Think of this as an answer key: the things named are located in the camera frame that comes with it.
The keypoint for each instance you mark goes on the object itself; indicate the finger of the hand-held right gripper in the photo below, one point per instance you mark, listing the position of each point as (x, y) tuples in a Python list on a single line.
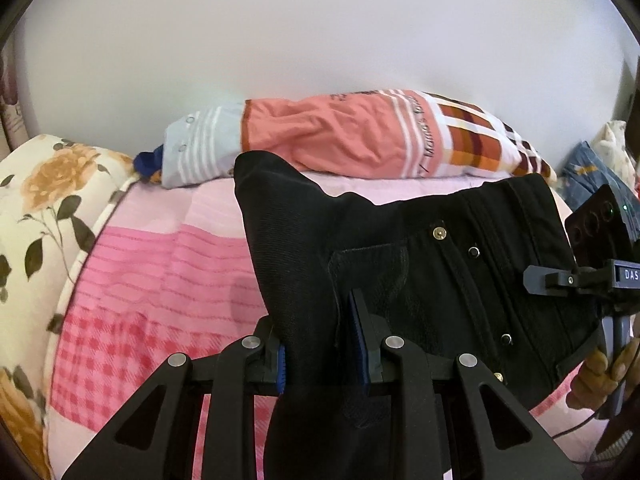
[(560, 281)]

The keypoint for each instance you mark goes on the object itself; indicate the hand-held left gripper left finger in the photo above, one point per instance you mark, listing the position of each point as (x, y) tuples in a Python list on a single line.
[(281, 366)]

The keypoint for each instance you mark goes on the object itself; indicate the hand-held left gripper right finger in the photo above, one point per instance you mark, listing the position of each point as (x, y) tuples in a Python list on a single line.
[(359, 345)]

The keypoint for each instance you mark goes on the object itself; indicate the black pants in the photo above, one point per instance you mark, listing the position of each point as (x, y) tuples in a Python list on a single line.
[(450, 285)]

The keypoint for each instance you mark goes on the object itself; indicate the person's right hand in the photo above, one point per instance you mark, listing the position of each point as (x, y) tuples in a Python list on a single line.
[(592, 382)]

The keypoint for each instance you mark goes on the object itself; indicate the blue denim garment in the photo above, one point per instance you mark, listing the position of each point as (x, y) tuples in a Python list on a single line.
[(587, 167)]

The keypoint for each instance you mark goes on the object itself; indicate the white floral cloth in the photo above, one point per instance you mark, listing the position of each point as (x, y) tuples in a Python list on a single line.
[(617, 142)]

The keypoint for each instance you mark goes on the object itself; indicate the pink checked bedsheet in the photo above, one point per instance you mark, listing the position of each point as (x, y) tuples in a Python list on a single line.
[(150, 270)]

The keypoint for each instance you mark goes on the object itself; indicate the person's purple clothing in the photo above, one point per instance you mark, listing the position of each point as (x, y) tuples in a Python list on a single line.
[(620, 442)]

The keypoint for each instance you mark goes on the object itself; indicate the orange plaid printed pillow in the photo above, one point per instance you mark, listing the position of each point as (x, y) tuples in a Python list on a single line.
[(325, 130)]

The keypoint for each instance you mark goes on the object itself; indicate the dark blue cloth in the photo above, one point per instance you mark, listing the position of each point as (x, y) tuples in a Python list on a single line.
[(147, 162)]

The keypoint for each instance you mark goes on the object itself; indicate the floral cream pillow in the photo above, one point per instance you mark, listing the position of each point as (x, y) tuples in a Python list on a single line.
[(45, 185)]

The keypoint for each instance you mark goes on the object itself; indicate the beige floral curtain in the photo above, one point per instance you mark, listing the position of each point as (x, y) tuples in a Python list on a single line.
[(7, 105)]

